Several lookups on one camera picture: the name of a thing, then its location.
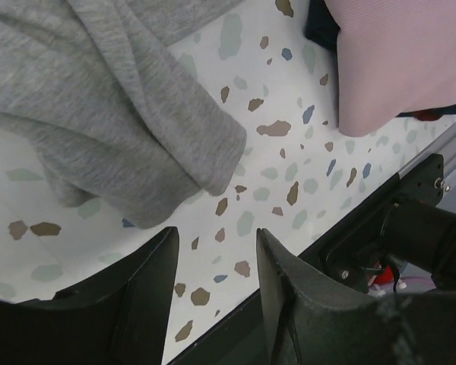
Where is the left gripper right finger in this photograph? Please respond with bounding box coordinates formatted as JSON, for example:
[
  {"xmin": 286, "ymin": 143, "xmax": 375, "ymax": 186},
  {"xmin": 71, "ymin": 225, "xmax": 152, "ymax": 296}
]
[{"xmin": 256, "ymin": 229, "xmax": 456, "ymax": 364}]

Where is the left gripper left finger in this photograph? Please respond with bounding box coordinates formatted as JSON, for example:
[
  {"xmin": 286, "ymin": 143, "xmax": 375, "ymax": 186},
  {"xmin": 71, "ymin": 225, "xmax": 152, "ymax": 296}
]
[{"xmin": 0, "ymin": 227, "xmax": 179, "ymax": 364}]

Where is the grey tank top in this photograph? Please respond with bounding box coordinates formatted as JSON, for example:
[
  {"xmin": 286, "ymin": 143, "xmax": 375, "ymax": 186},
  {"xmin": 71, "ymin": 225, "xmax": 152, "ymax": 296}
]
[{"xmin": 0, "ymin": 1, "xmax": 246, "ymax": 229}]

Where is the pink tank top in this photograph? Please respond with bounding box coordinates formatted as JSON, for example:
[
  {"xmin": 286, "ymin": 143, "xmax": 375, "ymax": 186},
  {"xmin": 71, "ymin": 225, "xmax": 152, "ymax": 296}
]
[{"xmin": 326, "ymin": 0, "xmax": 456, "ymax": 137}]

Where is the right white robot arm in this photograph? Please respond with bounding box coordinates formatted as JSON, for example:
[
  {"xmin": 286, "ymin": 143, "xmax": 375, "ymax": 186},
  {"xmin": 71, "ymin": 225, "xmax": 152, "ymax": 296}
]
[{"xmin": 380, "ymin": 200, "xmax": 456, "ymax": 291}]

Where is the navy lettered tank top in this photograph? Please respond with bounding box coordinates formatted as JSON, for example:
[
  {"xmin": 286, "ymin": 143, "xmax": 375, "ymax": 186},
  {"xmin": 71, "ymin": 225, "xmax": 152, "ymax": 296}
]
[{"xmin": 304, "ymin": 0, "xmax": 340, "ymax": 53}]

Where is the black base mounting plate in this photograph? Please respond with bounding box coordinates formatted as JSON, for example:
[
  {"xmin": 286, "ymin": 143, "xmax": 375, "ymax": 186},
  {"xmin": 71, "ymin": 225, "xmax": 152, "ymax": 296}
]
[{"xmin": 170, "ymin": 153, "xmax": 445, "ymax": 364}]

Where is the aluminium frame rail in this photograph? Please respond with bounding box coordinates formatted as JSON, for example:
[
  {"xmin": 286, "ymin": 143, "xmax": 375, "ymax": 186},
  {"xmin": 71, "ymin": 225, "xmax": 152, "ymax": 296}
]
[{"xmin": 398, "ymin": 123, "xmax": 456, "ymax": 187}]

